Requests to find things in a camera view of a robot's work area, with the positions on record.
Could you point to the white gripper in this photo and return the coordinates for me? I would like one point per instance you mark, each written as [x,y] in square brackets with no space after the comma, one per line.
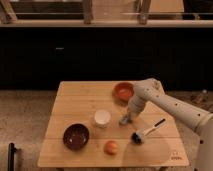
[135,106]

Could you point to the grey blue towel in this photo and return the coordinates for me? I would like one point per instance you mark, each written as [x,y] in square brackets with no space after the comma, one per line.
[124,120]

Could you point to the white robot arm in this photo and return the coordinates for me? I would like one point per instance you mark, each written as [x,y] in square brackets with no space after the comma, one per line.
[198,120]

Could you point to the orange bowl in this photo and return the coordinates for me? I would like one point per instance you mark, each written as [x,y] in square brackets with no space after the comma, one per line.
[123,91]

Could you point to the purple bowl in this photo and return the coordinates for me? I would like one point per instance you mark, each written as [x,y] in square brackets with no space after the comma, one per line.
[76,136]

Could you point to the black and white dish brush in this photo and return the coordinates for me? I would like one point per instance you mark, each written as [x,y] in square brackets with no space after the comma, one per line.
[139,136]

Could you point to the white cup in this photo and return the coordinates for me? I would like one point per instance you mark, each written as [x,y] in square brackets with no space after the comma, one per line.
[102,118]

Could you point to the orange fruit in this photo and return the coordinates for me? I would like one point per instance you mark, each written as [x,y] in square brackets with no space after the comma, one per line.
[111,147]

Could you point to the wooden table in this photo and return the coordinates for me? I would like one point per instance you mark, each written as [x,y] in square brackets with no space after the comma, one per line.
[77,102]

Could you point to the wooden railing shelf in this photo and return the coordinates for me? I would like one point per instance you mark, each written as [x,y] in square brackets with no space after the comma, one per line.
[106,13]

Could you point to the black handle on floor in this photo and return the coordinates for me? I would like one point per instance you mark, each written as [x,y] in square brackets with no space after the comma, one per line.
[11,152]

